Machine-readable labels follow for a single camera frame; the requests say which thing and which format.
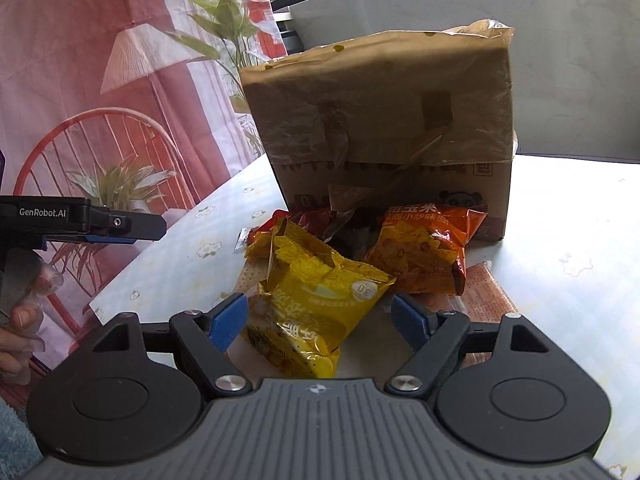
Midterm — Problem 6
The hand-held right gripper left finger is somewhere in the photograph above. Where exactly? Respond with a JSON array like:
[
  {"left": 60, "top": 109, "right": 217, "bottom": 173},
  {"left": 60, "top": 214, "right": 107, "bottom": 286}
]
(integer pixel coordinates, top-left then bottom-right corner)
[{"left": 91, "top": 291, "right": 253, "bottom": 397}]

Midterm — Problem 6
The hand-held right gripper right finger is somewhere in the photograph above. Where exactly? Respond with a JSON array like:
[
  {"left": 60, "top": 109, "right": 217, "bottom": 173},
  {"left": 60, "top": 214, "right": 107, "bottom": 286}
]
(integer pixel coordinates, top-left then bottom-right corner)
[{"left": 385, "top": 292, "right": 551, "bottom": 396}]

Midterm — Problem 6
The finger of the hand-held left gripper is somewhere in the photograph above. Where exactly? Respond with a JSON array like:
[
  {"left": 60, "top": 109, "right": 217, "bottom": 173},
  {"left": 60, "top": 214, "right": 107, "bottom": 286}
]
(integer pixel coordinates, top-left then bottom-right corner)
[{"left": 85, "top": 205, "right": 168, "bottom": 246}]

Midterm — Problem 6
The clear cracker packet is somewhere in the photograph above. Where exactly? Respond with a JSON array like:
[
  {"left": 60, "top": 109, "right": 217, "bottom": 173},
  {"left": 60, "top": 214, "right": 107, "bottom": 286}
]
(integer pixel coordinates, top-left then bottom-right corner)
[{"left": 234, "top": 256, "right": 272, "bottom": 297}]

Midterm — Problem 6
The orange snack packet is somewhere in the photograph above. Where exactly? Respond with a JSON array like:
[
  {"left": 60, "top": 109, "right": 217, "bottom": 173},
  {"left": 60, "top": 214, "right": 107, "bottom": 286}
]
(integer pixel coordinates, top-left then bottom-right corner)
[{"left": 363, "top": 202, "right": 489, "bottom": 297}]

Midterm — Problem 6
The clear red printed packet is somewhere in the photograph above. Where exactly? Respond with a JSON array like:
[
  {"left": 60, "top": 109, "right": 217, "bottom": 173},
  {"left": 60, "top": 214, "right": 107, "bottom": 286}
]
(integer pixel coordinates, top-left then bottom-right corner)
[{"left": 429, "top": 259, "right": 519, "bottom": 362}]

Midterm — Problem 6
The yellow snack packet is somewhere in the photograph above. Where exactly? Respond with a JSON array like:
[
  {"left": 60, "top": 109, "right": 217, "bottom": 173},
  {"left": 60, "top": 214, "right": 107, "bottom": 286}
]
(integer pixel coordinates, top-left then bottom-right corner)
[{"left": 243, "top": 217, "right": 396, "bottom": 380}]

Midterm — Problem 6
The brown cardboard box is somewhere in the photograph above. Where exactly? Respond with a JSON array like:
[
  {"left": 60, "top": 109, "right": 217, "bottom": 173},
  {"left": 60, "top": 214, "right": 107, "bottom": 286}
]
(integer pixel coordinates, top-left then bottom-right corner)
[{"left": 238, "top": 18, "right": 519, "bottom": 244}]

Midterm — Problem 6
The person's left hand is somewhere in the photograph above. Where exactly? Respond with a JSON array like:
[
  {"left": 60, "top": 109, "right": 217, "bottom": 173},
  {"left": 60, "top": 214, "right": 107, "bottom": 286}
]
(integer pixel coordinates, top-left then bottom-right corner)
[{"left": 0, "top": 254, "right": 65, "bottom": 387}]

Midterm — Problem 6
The red snack packet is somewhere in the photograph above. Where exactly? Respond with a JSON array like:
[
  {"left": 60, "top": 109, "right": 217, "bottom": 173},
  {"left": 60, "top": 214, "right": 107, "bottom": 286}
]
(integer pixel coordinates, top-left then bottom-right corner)
[{"left": 248, "top": 207, "right": 351, "bottom": 247}]

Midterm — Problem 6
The printed curtain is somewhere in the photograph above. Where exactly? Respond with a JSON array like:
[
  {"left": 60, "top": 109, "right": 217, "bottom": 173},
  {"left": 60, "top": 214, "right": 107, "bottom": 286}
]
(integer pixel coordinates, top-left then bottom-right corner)
[{"left": 0, "top": 0, "right": 289, "bottom": 363}]

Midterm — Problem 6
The white floral tablecloth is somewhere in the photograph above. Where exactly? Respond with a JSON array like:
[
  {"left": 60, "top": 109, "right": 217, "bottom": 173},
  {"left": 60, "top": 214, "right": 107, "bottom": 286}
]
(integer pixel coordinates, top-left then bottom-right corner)
[{"left": 90, "top": 152, "right": 640, "bottom": 480}]

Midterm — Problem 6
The blue fuzzy cloth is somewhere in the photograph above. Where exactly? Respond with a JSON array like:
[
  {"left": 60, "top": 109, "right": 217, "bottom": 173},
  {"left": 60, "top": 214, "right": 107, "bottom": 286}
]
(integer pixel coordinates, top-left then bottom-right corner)
[{"left": 0, "top": 394, "right": 45, "bottom": 480}]

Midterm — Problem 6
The white panel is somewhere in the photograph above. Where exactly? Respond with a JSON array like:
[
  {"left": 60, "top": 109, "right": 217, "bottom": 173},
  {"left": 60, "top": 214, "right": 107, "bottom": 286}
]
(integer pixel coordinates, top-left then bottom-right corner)
[{"left": 272, "top": 0, "right": 640, "bottom": 164}]

